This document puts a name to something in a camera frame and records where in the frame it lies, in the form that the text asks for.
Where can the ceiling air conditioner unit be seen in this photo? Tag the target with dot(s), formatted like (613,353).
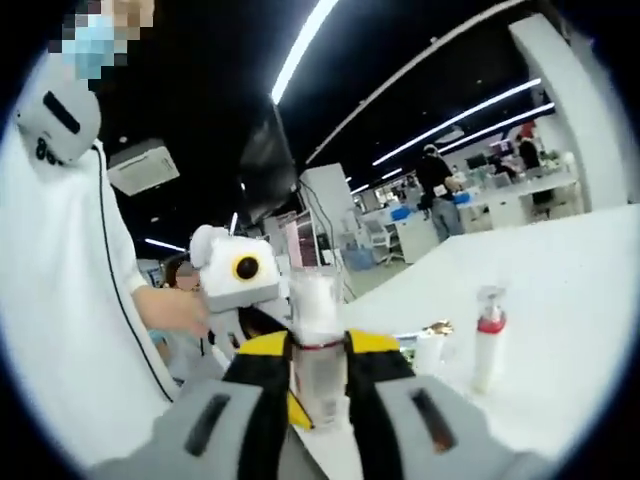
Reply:
(142,167)

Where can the small white skincare bottle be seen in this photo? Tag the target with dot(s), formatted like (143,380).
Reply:
(430,355)
(317,320)

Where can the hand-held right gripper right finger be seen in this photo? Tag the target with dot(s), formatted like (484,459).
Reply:
(380,410)

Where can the grey chest device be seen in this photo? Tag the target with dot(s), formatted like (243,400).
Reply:
(57,125)

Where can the blue water jug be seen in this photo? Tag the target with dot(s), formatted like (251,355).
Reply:
(359,259)

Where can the long ceiling light strip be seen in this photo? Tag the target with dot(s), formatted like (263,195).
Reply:
(300,55)

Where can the white pump skincare bottle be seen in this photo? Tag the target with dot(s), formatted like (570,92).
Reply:
(490,350)

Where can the gold foil sachet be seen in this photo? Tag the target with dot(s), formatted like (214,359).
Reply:
(437,327)

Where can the white pillar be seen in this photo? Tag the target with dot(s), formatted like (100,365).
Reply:
(565,110)

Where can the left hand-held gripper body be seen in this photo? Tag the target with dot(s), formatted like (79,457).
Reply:
(235,280)

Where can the person in white shirt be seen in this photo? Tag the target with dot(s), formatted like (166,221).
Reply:
(50,275)

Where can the white office desk row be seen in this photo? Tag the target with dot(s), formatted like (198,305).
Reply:
(520,197)

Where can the pink screen monitor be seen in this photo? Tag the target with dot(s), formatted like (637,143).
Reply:
(302,240)

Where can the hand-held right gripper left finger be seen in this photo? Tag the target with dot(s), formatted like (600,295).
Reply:
(255,410)

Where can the person's left hand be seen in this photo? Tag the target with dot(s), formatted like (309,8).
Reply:
(185,312)

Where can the dark hanging screen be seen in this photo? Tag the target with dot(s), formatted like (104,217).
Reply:
(267,165)

